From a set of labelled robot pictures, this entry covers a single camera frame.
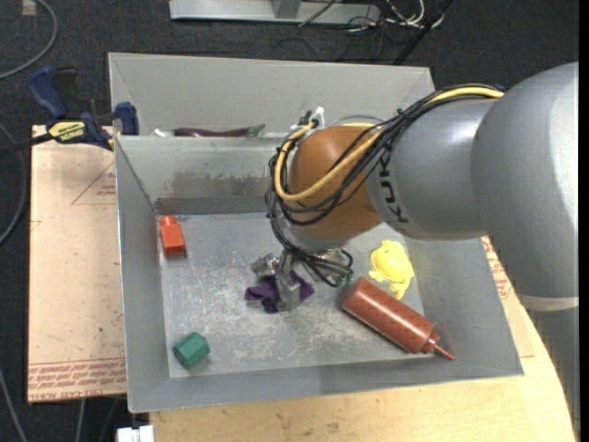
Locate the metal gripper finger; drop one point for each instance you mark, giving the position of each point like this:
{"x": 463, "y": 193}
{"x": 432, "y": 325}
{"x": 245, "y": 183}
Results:
{"x": 289, "y": 292}
{"x": 263, "y": 263}

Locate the purple cloth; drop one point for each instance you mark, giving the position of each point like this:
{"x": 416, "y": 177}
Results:
{"x": 260, "y": 294}

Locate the yellow toy duck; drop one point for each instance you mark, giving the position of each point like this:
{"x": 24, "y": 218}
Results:
{"x": 391, "y": 267}

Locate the grey metal bin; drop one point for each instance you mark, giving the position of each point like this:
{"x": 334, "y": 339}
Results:
{"x": 239, "y": 191}

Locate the red-brown squeeze bottle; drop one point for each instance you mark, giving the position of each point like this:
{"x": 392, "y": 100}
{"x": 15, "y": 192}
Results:
{"x": 386, "y": 316}

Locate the orange-red bottle-shaped block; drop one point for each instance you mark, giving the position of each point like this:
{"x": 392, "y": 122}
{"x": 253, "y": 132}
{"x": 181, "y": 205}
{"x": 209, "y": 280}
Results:
{"x": 171, "y": 237}

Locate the green hexagonal block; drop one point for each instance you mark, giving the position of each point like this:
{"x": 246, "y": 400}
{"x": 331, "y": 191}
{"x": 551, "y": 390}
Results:
{"x": 190, "y": 350}

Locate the purple toy eggplant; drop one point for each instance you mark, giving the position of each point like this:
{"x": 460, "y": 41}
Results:
{"x": 211, "y": 131}

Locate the brown cardboard board, red print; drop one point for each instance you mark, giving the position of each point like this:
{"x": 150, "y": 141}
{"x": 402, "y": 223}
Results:
{"x": 73, "y": 265}

